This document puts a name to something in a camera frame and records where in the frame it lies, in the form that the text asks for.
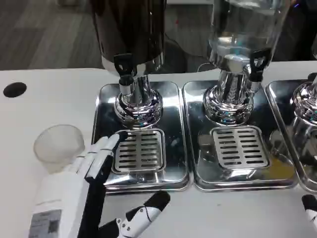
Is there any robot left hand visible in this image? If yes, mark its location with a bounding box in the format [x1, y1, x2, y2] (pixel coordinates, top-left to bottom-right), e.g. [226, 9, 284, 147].
[27, 130, 171, 238]

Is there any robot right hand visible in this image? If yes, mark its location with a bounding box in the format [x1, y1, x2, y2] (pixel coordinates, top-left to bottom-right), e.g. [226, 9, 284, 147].
[301, 194, 317, 238]

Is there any clear ribbed glass cup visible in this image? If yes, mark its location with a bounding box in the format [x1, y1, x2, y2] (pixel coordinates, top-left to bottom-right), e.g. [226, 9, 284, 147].
[33, 123, 86, 175]

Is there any steel drip tray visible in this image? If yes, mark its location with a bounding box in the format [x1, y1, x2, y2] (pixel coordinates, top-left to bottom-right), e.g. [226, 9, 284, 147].
[182, 80, 301, 192]
[91, 82, 191, 193]
[264, 79, 317, 193]

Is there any chrome drink dispenser base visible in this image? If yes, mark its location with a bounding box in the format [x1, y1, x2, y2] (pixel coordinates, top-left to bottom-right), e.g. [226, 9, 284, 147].
[293, 73, 317, 121]

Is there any black round counter grommet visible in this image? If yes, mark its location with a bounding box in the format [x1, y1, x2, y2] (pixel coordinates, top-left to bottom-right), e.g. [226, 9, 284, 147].
[2, 81, 28, 99]

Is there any black dispenser tap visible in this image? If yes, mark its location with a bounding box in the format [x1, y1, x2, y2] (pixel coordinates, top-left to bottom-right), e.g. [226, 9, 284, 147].
[248, 49, 271, 95]
[113, 53, 136, 97]

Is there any dark coffee drink dispenser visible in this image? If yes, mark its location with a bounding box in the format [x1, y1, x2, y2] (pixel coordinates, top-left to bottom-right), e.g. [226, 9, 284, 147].
[88, 0, 166, 131]

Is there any clear water drink dispenser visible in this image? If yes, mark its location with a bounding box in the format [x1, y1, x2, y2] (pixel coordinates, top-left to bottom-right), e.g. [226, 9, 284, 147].
[202, 0, 291, 125]

